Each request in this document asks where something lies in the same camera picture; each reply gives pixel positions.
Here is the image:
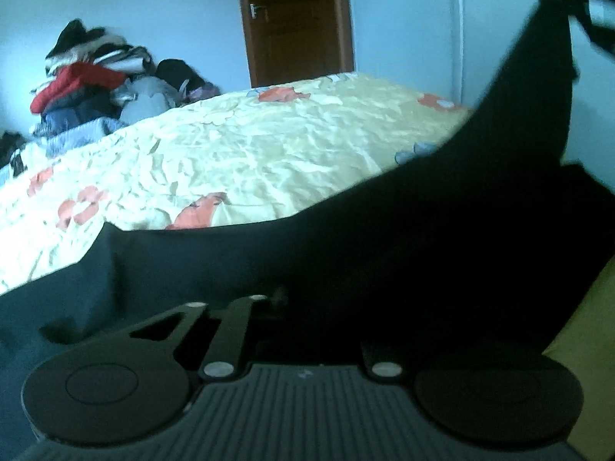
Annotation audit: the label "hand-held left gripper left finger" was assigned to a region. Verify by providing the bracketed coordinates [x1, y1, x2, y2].
[127, 294, 270, 382]

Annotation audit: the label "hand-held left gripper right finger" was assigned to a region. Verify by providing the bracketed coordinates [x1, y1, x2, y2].
[360, 342, 405, 381]

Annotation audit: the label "black pants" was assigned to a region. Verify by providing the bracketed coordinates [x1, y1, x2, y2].
[0, 0, 615, 461]

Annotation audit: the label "bed with yellow floral bedspread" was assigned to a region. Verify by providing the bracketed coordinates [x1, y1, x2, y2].
[0, 71, 615, 461]

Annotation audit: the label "blue striped blanket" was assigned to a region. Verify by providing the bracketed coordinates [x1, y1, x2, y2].
[36, 116, 128, 157]

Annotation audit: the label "black bag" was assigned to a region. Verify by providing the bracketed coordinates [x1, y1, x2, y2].
[155, 58, 208, 104]

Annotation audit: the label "pile of clothes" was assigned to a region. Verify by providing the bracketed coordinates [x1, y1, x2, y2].
[30, 18, 222, 138]

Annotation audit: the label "dark cloth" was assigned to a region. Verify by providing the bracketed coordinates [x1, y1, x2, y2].
[0, 131, 28, 170]

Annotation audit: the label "brown wooden door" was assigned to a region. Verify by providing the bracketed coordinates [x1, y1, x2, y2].
[234, 0, 356, 88]

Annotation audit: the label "white wall pipe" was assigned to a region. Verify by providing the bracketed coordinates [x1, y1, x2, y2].
[446, 0, 466, 105]

